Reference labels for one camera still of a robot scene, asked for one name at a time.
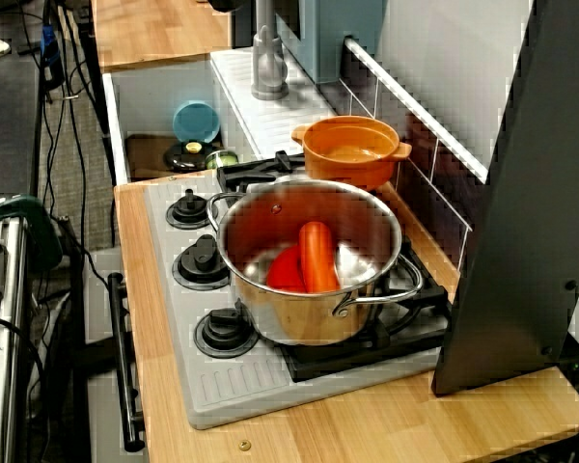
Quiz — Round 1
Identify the orange plastic toy pot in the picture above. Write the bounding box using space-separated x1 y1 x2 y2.
291 115 413 192

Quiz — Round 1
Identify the stainless steel pot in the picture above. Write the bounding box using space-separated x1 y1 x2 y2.
206 174 425 346

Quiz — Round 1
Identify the black stove knob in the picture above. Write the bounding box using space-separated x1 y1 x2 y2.
165 188 212 231
193 303 261 359
172 233 232 291

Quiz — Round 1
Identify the black stove grate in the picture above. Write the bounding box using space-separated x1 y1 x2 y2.
215 150 453 383

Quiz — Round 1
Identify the grey toy stove panel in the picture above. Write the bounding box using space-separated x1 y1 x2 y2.
144 176 453 430

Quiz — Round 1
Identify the orange toy carrot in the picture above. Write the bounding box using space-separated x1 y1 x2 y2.
297 220 342 294

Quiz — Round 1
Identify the red toy vegetable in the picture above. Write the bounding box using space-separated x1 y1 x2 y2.
265 244 306 294

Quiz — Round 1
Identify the green can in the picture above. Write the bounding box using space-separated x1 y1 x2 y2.
205 148 241 170

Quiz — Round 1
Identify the black lid yellow knob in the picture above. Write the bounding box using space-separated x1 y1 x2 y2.
162 139 218 173

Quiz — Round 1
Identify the blue round plate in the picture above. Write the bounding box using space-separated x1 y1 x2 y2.
172 99 222 144

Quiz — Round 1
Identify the dark tiled backsplash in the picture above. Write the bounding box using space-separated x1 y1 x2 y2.
337 45 474 286

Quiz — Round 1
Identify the grey toy faucet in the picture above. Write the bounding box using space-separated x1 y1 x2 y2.
250 0 290 101

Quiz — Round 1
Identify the white backsplash ledge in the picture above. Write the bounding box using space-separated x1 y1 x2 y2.
343 36 491 184

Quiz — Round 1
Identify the white toy sink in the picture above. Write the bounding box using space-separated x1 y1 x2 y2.
101 45 359 185

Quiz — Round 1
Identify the blue toy microwave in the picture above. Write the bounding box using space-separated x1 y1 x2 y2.
274 0 387 84

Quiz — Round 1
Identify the wooden kitchen countertop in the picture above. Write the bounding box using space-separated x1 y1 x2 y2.
113 139 579 463

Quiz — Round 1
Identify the black side panel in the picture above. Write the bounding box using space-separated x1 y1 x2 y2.
431 0 579 397

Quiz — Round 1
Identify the white oven front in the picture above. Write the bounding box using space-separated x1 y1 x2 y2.
84 248 149 463

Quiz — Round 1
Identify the green clamp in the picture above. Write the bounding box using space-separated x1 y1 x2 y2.
0 192 65 272

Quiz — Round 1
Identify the blue clip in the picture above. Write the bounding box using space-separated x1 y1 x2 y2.
39 23 63 91

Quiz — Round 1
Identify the black oven door handle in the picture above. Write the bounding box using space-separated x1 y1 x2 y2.
106 272 146 453

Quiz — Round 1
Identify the black cable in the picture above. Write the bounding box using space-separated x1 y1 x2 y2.
52 0 118 250
0 313 48 463

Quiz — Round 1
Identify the silver metal frame rail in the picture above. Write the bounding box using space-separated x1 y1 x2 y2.
0 216 30 463

